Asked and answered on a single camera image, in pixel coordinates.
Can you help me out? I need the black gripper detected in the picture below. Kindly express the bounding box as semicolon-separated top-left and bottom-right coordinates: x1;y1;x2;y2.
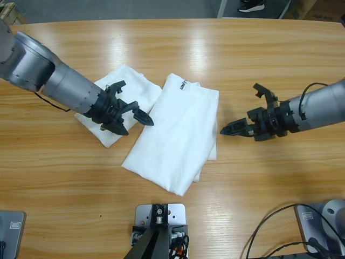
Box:
82;90;155;136
219;100;292;143

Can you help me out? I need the white cloth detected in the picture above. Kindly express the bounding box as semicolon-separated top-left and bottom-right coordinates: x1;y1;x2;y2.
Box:
74;64;163;148

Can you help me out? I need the white t-shirt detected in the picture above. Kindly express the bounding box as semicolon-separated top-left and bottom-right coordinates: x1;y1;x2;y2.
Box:
121;73;220;196

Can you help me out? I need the black sneaker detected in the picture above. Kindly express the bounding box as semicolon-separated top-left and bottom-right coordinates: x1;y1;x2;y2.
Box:
237;0;265;13

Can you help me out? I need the white metal leg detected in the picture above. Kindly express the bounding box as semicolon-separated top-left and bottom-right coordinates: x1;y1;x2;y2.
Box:
217;0;230;19

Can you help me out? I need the grey metal leg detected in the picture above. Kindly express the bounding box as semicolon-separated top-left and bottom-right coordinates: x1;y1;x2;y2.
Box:
278;0;294;19

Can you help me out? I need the cardboard box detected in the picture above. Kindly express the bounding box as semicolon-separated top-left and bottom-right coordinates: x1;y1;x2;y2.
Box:
284;0;345;22

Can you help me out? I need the wooden pallet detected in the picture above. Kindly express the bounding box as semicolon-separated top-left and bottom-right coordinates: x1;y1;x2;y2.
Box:
0;2;27;25

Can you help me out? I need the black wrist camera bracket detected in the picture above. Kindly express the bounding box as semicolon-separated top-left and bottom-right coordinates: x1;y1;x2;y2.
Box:
105;80;127;95
252;83;279;108

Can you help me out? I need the thin black wrist camera cable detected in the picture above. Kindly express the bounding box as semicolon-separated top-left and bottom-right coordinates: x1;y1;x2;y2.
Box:
299;82;329;121
33;91;72;112

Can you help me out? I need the long black cable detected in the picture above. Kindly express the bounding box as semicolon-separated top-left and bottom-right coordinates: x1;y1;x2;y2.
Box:
247;204;340;259

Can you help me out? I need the white mount block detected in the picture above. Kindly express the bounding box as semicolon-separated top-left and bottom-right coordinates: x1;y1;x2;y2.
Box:
134;203;189;259

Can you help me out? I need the grey base plate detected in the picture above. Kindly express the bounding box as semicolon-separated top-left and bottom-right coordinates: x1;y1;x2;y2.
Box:
295;203;345;254
0;210;27;259

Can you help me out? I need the orange and black cable bundle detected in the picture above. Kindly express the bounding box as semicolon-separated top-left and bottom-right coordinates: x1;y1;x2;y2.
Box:
169;233;191;259

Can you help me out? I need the thin dark base cable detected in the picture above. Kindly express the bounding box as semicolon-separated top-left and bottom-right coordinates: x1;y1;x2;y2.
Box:
265;241;328;259

